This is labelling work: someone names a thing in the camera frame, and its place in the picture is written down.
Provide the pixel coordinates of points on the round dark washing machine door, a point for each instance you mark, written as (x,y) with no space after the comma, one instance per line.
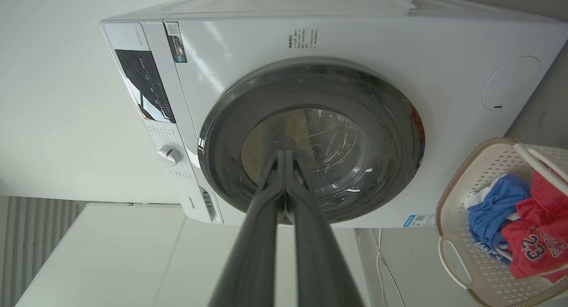
(381,134)

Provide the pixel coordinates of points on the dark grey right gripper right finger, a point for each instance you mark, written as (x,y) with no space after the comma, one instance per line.
(317,253)

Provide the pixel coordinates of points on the white front-load washing machine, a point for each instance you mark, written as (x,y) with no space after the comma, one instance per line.
(399,54)

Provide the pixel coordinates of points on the white garment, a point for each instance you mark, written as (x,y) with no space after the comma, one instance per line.
(475,198)

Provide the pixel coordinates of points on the red basketball jersey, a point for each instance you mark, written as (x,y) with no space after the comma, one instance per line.
(539,236)

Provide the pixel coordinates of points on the white cabinet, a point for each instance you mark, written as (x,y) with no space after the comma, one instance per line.
(133,262)

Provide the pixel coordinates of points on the blue garment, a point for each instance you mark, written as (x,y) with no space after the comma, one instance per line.
(495,209)

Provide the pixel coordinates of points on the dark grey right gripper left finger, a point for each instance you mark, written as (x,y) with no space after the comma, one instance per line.
(253,253)

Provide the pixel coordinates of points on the white control knob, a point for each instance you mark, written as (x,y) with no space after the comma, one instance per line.
(169,155)

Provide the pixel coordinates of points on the white perforated laundry basket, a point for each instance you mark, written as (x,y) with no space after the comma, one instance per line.
(470,262)

